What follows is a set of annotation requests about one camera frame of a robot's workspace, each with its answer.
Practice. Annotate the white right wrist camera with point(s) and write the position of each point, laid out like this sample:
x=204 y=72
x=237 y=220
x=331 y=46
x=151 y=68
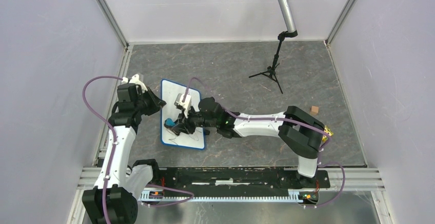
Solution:
x=183 y=103

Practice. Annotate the blue framed whiteboard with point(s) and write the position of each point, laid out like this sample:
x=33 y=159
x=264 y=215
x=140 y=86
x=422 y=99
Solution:
x=171 y=93

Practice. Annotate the aluminium frame rail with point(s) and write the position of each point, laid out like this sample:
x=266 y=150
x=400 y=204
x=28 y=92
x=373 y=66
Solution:
x=329 y=179

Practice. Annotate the yellow toy block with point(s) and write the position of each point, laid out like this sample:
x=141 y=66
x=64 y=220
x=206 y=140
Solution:
x=327 y=131

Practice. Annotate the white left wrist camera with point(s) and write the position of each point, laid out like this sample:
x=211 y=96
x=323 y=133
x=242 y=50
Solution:
x=136 y=79

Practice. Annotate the blue whiteboard eraser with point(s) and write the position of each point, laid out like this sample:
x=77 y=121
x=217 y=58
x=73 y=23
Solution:
x=169 y=123

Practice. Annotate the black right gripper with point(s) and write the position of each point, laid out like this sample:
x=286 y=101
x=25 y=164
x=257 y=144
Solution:
x=183 y=124

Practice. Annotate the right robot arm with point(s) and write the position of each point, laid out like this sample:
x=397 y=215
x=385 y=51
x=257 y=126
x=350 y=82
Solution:
x=300 y=131

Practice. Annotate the slotted cable duct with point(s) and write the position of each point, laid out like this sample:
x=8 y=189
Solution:
x=290 y=196

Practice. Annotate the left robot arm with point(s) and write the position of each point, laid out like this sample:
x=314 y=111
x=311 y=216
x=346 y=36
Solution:
x=114 y=196

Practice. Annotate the silver pole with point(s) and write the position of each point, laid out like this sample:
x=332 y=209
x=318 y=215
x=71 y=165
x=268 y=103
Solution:
x=288 y=18

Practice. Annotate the black tripod stand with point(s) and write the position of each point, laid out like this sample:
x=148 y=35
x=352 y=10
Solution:
x=271 y=70

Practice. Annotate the small wooden cube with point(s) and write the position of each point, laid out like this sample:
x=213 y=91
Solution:
x=314 y=110

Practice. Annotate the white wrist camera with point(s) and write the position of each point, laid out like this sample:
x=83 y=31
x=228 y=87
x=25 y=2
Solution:
x=136 y=79
x=183 y=103

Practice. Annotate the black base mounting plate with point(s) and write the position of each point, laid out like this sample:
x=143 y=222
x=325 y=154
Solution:
x=226 y=191

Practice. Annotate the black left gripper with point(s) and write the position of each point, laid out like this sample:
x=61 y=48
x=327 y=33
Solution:
x=157 y=104

